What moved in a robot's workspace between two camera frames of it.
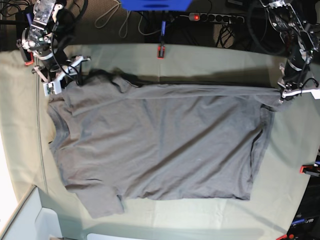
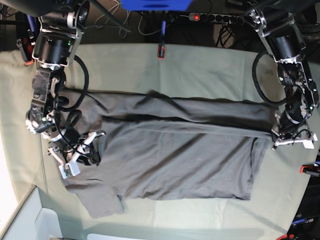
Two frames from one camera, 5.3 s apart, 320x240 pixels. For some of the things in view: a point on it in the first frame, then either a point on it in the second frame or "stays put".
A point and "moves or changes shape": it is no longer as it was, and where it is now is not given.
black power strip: [216, 17] stays put
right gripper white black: [294, 88] to [306, 138]
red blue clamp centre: [161, 49] stays put
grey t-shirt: [117, 137] moves or changes shape
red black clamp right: [313, 169] stays put
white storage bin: [31, 221] stays put
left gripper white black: [63, 74] to [71, 168]
